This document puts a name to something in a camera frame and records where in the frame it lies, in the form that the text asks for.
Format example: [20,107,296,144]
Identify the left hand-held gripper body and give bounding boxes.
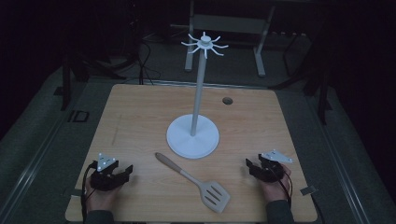
[89,152,131,191]

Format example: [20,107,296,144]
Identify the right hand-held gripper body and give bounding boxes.
[253,149,293,183]

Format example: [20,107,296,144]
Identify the slotted spatula with wooden handle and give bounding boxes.
[154,151,232,215]

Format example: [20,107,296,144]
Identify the white utensil rack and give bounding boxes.
[165,31,230,160]

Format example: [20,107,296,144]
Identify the person's left hand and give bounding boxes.
[85,178,124,214]

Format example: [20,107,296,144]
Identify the person's right hand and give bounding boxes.
[260,164,293,203]

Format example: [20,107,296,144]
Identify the grey tape strip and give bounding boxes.
[300,185,318,196]
[63,187,82,197]

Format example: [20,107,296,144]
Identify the black metal stand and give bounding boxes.
[53,52,125,112]
[270,34,333,126]

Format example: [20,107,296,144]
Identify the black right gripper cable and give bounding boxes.
[274,167,294,209]

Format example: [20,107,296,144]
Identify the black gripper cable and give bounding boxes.
[80,161,98,224]
[274,167,294,209]

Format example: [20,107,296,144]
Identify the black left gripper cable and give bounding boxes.
[80,161,98,224]

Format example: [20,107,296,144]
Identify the black floor cables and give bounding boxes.
[122,18,163,86]

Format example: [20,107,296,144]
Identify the white metal desk frame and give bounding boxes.
[184,0,276,78]

